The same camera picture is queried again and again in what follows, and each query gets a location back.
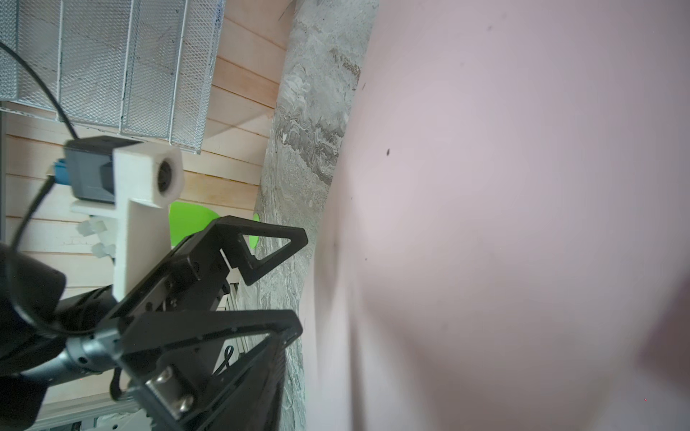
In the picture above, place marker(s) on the green plastic goblet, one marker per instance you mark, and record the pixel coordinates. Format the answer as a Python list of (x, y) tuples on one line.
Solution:
[(187, 218)]

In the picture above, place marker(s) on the pink folder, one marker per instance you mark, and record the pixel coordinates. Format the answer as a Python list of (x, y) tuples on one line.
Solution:
[(505, 245)]

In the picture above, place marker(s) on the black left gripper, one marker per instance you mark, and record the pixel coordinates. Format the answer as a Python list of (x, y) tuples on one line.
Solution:
[(192, 367)]

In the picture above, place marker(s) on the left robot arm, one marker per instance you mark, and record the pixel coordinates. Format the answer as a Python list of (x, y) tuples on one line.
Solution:
[(46, 338)]

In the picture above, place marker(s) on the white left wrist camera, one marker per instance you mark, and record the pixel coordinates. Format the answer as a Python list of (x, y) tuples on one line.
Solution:
[(124, 188)]

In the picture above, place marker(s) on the white wire mesh shelf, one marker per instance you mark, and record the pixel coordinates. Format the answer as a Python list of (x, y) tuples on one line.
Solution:
[(135, 68)]

